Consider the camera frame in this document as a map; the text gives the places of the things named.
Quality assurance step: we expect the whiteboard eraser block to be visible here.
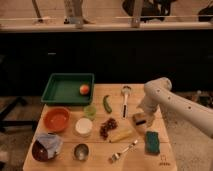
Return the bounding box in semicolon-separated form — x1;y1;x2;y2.
132;113;147;126

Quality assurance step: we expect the silver fork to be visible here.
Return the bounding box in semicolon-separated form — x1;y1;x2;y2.
108;140;138;163

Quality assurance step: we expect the black office chair base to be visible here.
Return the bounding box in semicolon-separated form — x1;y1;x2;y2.
0;97;38;133

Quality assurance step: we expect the orange bowl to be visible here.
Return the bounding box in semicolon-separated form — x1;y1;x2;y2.
43;107;70;132

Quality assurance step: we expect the green sponge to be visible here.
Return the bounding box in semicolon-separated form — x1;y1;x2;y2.
145;131;160;155

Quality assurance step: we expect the blue grey cloth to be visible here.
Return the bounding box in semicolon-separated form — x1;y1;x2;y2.
36;133;63;159

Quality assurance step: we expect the green plastic tray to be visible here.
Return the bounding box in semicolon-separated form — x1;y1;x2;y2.
41;73;94;106

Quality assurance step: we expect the purple grape bunch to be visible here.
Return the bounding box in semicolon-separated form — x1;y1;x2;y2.
99;118;118;140

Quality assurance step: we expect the white plastic cup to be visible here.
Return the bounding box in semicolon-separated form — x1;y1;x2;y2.
75;118;93;137

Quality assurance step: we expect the small metal cup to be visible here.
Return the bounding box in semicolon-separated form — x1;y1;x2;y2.
74;144;89;161

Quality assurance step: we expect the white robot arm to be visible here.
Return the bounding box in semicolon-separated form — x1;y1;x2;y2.
138;77;213;139

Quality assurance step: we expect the orange peach fruit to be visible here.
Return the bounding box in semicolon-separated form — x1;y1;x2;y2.
79;84;90;95

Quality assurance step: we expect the dark purple bowl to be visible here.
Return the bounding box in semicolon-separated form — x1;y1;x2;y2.
32;141;57;162

